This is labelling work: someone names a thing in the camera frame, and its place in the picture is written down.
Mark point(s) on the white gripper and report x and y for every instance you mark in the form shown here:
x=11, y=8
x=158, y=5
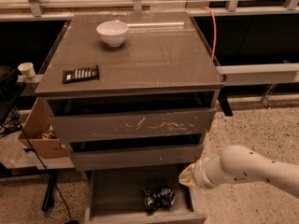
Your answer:
x=198, y=174

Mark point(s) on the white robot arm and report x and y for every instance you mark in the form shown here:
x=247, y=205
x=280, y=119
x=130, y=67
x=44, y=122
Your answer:
x=236, y=165

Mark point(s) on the middle grey drawer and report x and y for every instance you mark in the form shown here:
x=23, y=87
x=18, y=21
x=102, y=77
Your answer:
x=135, y=157

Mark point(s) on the bottom open grey drawer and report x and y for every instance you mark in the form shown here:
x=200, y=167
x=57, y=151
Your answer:
x=117, y=196

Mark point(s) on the grey drawer cabinet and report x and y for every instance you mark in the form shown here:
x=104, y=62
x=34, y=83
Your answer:
x=162, y=65

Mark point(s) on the top grey drawer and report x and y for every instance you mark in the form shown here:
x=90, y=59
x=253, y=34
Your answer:
x=115, y=126

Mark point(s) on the black table leg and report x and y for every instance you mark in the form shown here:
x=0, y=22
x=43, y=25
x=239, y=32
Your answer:
x=48, y=201

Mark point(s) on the dark chocolate bar wrapper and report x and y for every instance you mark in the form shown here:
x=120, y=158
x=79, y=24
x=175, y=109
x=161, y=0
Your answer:
x=81, y=74

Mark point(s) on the cardboard box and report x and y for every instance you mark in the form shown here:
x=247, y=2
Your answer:
x=38, y=133

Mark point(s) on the white ceramic bowl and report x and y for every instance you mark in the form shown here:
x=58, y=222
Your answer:
x=113, y=33

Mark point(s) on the white paper cup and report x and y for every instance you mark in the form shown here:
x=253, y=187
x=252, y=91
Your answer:
x=27, y=70

